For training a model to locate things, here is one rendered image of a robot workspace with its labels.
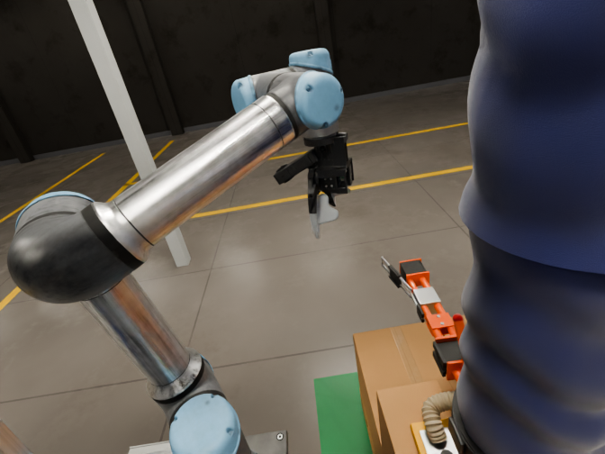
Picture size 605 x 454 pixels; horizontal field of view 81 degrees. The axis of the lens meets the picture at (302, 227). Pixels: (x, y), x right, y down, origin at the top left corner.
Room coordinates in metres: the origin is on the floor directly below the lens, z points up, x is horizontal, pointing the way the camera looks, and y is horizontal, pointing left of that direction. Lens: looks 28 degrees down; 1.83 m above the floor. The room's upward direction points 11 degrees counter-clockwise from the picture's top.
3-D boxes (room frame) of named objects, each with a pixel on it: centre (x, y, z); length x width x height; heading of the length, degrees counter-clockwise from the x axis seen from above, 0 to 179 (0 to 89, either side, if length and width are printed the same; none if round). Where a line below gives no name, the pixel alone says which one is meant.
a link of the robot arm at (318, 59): (0.70, -0.07, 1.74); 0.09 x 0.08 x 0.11; 117
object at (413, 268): (0.93, -0.34, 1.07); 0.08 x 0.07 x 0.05; 177
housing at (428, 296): (0.80, -0.33, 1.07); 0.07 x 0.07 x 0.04; 87
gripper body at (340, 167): (0.70, -0.08, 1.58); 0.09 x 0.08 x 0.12; 66
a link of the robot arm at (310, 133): (0.71, -0.07, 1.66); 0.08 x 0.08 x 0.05
